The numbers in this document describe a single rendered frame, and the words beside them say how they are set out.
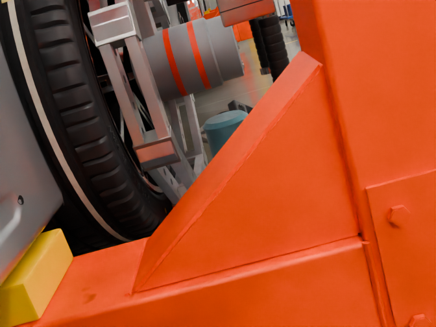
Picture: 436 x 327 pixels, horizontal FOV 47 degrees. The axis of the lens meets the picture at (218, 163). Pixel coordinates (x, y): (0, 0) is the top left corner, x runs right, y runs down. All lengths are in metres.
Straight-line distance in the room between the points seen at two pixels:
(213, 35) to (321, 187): 0.54
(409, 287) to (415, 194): 0.10
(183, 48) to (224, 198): 0.52
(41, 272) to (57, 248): 0.06
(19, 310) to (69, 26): 0.40
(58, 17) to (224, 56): 0.35
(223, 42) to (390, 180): 0.56
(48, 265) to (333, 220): 0.34
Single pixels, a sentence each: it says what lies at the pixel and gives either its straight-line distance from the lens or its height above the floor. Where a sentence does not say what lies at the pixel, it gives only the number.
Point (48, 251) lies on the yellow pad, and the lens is 0.66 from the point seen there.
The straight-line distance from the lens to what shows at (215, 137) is 0.93.
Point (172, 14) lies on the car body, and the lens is 3.77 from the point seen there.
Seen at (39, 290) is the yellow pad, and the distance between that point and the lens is 0.62.
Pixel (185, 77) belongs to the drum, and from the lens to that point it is 1.00.
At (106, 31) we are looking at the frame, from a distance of 0.80.
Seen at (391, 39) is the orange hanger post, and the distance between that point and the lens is 0.49.
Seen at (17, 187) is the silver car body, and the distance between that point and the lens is 0.63.
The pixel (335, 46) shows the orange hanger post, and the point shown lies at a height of 0.88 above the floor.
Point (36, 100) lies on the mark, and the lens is 0.79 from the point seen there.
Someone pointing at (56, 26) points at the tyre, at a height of 0.98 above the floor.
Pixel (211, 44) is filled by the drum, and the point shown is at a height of 0.87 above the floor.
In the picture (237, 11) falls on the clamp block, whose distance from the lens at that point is 0.86.
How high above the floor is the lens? 0.95
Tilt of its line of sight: 18 degrees down
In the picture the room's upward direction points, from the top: 17 degrees counter-clockwise
